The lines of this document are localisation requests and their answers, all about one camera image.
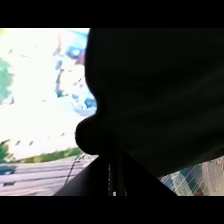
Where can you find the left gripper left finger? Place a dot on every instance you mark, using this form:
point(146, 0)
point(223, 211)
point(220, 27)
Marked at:
point(90, 180)

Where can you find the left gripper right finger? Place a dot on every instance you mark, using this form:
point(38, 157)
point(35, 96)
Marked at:
point(143, 181)

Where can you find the black garment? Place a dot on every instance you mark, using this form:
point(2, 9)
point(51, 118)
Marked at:
point(156, 93)

